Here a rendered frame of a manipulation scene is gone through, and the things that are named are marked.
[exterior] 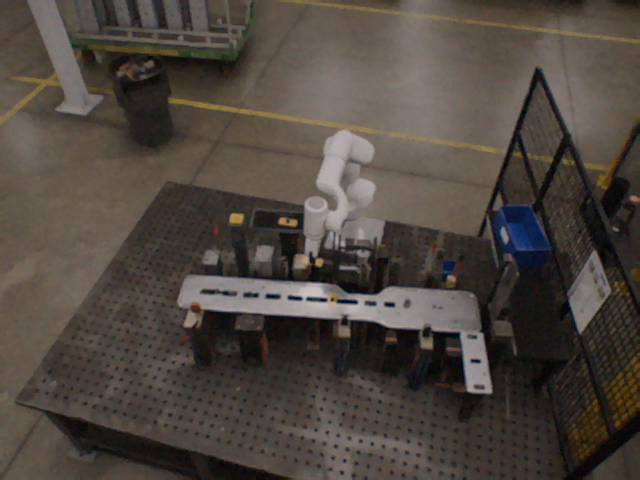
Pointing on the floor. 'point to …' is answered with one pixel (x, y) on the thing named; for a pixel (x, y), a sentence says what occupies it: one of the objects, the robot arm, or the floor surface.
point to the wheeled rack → (224, 31)
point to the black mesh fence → (574, 279)
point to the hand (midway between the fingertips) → (312, 257)
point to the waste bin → (143, 96)
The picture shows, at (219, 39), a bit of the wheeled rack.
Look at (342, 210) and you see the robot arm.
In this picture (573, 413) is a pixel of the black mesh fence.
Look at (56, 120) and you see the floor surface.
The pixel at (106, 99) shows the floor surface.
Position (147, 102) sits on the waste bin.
